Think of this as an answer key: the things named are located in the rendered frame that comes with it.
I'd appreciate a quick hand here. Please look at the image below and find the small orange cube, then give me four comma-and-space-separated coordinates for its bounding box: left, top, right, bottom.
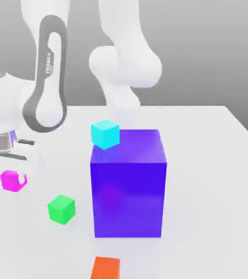
90, 256, 120, 279

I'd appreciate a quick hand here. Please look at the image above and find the small cyan cube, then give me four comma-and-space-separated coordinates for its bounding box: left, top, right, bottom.
90, 119, 120, 150

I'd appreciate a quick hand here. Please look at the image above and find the large purple box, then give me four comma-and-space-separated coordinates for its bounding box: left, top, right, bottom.
90, 129, 167, 239

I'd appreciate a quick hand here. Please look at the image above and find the small green cube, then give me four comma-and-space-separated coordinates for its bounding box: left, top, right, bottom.
47, 194, 76, 226

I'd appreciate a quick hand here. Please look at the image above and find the small magenta cube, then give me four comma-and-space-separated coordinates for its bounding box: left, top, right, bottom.
0, 169, 28, 193

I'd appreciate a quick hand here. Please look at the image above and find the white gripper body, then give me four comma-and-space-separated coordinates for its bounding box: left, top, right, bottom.
0, 148, 41, 175

